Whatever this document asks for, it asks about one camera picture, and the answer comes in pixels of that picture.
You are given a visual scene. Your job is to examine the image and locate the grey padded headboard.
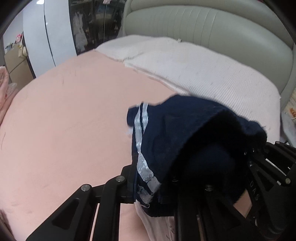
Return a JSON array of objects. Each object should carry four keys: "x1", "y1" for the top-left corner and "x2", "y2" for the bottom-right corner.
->
[{"x1": 120, "y1": 1, "x2": 295, "y2": 107}]

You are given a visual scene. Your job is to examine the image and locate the pink bed sheet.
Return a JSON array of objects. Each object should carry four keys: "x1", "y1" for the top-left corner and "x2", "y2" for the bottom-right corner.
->
[{"x1": 1, "y1": 51, "x2": 176, "y2": 240}]

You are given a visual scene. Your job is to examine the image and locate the white knitted blanket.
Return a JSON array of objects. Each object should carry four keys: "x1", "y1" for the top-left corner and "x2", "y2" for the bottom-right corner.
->
[{"x1": 96, "y1": 35, "x2": 280, "y2": 143}]

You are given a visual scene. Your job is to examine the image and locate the beige cabinet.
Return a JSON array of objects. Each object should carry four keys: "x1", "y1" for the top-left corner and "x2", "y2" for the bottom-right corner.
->
[{"x1": 4, "y1": 46, "x2": 34, "y2": 90}]

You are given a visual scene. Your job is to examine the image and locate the dark glass wardrobe door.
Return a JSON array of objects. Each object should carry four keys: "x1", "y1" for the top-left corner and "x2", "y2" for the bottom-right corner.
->
[{"x1": 69, "y1": 0, "x2": 126, "y2": 55}]

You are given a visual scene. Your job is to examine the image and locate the navy blue striped shorts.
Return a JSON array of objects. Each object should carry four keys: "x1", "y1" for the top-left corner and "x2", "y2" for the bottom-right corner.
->
[{"x1": 126, "y1": 95, "x2": 267, "y2": 217}]

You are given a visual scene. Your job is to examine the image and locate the rolled pink quilt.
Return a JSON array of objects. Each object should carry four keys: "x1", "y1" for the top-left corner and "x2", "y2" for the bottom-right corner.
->
[{"x1": 0, "y1": 66, "x2": 18, "y2": 123}]

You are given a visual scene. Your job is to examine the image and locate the white curved wardrobe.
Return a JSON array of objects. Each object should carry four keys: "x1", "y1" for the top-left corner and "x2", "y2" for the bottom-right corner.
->
[{"x1": 23, "y1": 0, "x2": 77, "y2": 77}]

